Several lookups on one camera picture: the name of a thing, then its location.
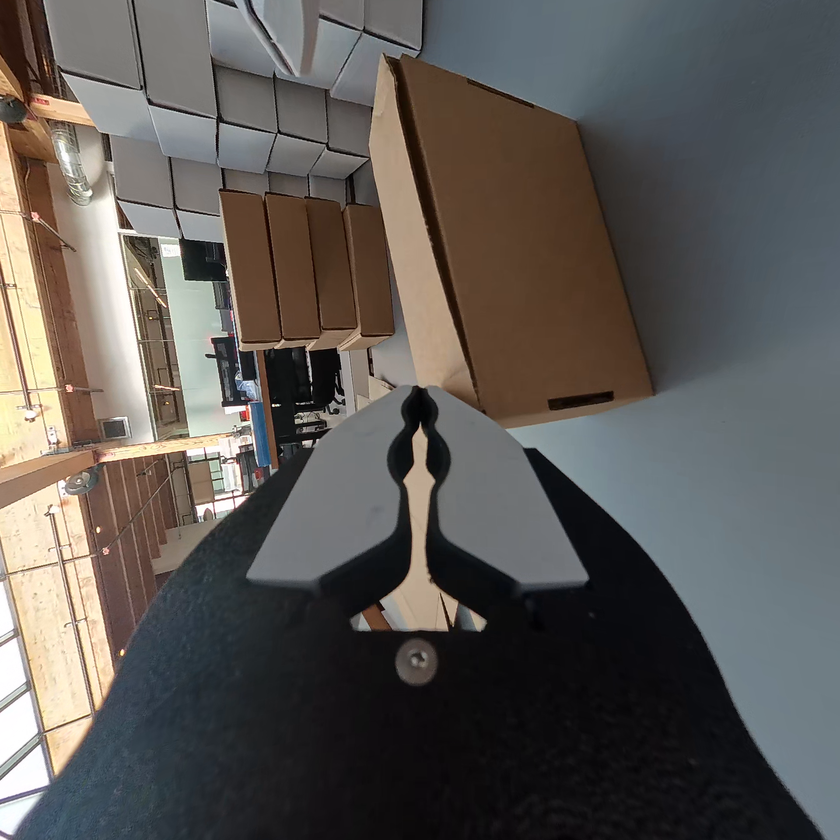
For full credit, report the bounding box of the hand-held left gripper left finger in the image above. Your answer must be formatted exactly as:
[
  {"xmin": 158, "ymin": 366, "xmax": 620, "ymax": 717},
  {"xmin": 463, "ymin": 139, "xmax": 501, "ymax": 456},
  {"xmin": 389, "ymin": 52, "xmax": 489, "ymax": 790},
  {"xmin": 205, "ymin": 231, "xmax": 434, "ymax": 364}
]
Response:
[{"xmin": 246, "ymin": 386, "xmax": 421, "ymax": 618}]

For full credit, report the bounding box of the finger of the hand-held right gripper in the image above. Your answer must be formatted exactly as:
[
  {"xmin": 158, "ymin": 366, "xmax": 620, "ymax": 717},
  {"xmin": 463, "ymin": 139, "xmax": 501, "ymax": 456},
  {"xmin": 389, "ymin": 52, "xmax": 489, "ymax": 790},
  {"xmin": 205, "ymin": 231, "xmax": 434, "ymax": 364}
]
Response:
[{"xmin": 238, "ymin": 0, "xmax": 322, "ymax": 76}]

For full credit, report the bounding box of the black monitor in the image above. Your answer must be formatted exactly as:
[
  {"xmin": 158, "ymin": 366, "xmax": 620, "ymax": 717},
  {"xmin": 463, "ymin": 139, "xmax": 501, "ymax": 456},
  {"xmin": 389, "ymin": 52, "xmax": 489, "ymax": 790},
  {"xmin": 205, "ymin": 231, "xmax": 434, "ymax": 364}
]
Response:
[{"xmin": 179, "ymin": 239, "xmax": 229, "ymax": 284}]

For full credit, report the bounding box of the brown cardboard mailer box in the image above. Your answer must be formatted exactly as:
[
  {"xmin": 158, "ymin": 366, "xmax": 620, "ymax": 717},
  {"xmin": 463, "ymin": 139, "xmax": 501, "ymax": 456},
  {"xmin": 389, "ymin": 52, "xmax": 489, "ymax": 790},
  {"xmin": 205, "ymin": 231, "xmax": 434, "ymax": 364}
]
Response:
[
  {"xmin": 264, "ymin": 192, "xmax": 320, "ymax": 350},
  {"xmin": 369, "ymin": 54, "xmax": 655, "ymax": 429},
  {"xmin": 305, "ymin": 197, "xmax": 359, "ymax": 352},
  {"xmin": 218, "ymin": 189, "xmax": 282, "ymax": 352},
  {"xmin": 336, "ymin": 203, "xmax": 395, "ymax": 353}
]

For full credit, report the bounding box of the black office chair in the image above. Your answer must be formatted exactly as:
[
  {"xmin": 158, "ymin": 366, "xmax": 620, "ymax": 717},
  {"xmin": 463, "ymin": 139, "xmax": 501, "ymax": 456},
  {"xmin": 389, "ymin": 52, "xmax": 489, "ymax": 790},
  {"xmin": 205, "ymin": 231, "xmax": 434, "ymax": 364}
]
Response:
[{"xmin": 307, "ymin": 351, "xmax": 347, "ymax": 416}]

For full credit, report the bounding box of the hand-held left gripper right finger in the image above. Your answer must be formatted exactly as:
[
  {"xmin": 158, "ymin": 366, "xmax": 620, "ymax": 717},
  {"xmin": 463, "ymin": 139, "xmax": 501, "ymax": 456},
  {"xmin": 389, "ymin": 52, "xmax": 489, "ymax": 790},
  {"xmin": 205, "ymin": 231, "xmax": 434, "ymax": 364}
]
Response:
[{"xmin": 419, "ymin": 386, "xmax": 589, "ymax": 621}]

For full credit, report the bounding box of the stack of white boxes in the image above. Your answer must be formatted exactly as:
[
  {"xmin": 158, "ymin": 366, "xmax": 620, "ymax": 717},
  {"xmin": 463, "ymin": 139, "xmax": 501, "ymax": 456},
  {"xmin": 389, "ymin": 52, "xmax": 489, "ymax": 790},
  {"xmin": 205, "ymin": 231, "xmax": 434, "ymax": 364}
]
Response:
[{"xmin": 42, "ymin": 0, "xmax": 424, "ymax": 245}]

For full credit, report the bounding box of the silver ventilation duct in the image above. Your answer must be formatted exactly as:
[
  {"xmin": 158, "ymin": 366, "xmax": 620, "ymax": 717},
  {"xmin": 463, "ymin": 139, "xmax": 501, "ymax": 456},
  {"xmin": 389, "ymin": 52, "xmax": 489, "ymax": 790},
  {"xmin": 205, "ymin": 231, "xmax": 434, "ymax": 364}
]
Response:
[{"xmin": 50, "ymin": 120, "xmax": 94, "ymax": 207}]

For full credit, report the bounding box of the blue panel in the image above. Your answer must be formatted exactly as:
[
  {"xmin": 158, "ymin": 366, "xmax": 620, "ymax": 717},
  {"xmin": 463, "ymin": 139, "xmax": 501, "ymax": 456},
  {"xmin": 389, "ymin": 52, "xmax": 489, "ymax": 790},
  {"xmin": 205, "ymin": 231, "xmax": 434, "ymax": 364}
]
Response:
[{"xmin": 247, "ymin": 401, "xmax": 277, "ymax": 464}]

